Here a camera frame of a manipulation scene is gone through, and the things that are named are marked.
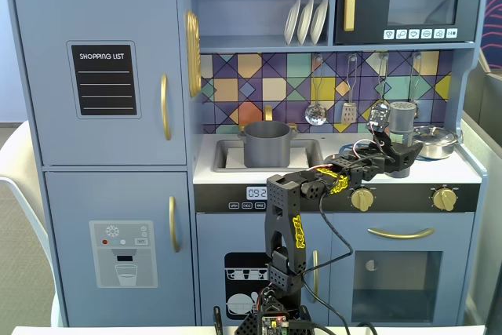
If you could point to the gold toy faucet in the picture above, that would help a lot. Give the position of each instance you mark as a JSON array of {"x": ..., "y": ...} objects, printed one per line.
[{"x": 268, "y": 113}]

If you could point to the steel hanging ladle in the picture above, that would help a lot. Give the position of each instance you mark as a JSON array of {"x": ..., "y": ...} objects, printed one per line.
[{"x": 383, "y": 95}]

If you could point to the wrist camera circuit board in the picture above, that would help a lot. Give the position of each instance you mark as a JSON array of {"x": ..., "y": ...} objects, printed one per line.
[{"x": 378, "y": 115}]

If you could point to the gray cylindrical salt shaker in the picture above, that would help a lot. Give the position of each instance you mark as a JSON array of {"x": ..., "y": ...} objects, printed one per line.
[{"x": 401, "y": 123}]

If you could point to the blue wooden toy kitchen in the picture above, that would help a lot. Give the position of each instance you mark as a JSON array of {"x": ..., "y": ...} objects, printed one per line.
[{"x": 259, "y": 9}]

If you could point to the steel slotted spatula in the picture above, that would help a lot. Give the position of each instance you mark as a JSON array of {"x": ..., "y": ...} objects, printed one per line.
[{"x": 349, "y": 115}]

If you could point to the blue oven door with window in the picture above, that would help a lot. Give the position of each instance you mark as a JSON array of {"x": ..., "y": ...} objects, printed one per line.
[{"x": 451, "y": 241}]

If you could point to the gold stove knob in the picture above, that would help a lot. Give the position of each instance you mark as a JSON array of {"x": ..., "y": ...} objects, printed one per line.
[
  {"x": 361, "y": 199},
  {"x": 444, "y": 199}
]

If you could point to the gray toy sink basin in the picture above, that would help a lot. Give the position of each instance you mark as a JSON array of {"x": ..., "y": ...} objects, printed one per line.
[{"x": 310, "y": 154}]

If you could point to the blue fridge door with list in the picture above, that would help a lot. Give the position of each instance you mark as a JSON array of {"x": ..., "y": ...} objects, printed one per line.
[{"x": 47, "y": 76}]

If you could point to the red and black robot base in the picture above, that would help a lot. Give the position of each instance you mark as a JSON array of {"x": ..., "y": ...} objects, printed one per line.
[{"x": 251, "y": 323}]

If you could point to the black table clamp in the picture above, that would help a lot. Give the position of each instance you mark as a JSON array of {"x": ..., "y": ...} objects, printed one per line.
[{"x": 217, "y": 319}]

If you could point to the gold toy phone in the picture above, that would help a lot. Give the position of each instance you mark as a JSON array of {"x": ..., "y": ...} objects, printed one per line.
[{"x": 193, "y": 56}]

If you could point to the steel round skimmer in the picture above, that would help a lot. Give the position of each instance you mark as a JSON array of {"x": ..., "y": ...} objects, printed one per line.
[{"x": 315, "y": 115}]

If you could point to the toy microwave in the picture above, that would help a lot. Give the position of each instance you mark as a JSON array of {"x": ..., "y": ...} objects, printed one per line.
[{"x": 368, "y": 5}]

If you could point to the blue dishwasher door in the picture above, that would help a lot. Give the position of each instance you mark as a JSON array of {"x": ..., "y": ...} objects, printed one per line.
[{"x": 235, "y": 233}]

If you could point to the white curved chair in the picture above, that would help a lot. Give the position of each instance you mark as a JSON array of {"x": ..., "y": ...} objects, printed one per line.
[{"x": 12, "y": 150}]

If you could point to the steel hanging utensil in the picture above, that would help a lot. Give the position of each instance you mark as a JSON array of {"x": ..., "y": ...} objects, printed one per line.
[{"x": 414, "y": 97}]

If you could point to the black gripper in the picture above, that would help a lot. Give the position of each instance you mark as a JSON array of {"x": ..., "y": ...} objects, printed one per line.
[{"x": 401, "y": 157}]

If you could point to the white toy plate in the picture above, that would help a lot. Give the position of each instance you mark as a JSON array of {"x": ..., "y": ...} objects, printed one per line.
[
  {"x": 305, "y": 21},
  {"x": 291, "y": 23},
  {"x": 319, "y": 19}
]

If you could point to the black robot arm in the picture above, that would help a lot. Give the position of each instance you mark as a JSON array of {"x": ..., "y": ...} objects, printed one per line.
[{"x": 282, "y": 213}]

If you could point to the blue freezer door with dispenser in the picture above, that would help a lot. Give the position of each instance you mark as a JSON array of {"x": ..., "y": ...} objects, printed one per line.
[{"x": 70, "y": 213}]

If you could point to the gray plastic pot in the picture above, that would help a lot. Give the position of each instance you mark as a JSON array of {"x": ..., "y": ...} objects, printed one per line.
[{"x": 266, "y": 146}]

